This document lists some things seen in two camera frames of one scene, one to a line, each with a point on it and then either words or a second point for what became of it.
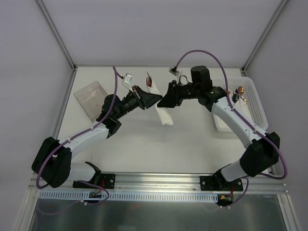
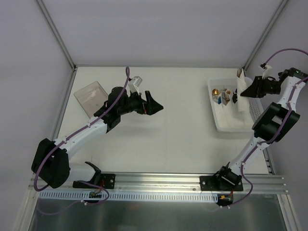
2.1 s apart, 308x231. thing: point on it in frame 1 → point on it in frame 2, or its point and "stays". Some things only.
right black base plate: (217, 183) stays
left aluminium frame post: (57, 35) stays
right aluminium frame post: (263, 35) stays
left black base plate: (107, 181) stays
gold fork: (148, 80) → (239, 72)
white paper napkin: (164, 112) → (241, 86)
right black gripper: (175, 93) → (262, 86)
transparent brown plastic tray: (92, 98) stays
